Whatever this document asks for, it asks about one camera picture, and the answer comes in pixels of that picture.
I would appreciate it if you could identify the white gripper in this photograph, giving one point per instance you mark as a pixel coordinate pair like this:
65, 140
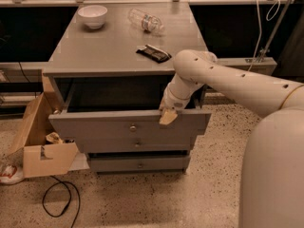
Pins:
174, 104

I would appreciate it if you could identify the grey top drawer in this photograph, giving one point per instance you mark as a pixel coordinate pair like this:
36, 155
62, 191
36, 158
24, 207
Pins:
117, 108

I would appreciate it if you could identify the grey drawer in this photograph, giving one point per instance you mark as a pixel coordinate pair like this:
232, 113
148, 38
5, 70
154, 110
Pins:
117, 108
135, 144
160, 163

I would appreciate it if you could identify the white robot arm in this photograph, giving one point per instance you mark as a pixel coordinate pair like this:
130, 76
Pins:
272, 175

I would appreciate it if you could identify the grey bottom drawer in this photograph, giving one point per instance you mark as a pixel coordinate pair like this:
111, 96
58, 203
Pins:
160, 163

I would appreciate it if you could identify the grey drawer cabinet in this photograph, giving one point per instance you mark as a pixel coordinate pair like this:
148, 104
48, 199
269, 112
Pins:
111, 51

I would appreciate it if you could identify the grey middle drawer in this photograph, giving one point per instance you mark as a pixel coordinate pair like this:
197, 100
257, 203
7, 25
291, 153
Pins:
135, 144

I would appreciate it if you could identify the dark snack packet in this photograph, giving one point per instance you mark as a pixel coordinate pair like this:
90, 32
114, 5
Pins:
154, 54

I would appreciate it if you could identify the clear plastic water bottle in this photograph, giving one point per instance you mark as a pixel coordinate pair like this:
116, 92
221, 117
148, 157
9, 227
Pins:
145, 21

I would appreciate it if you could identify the crumpled snack bag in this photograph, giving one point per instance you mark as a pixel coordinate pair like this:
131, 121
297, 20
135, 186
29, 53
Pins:
54, 138

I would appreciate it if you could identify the white bowl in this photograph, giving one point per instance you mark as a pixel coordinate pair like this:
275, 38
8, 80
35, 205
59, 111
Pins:
93, 16

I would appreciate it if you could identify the cardboard box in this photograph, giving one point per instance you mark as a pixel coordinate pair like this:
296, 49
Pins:
42, 157

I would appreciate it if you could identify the metal stand pole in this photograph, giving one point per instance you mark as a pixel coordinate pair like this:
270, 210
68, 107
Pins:
264, 51

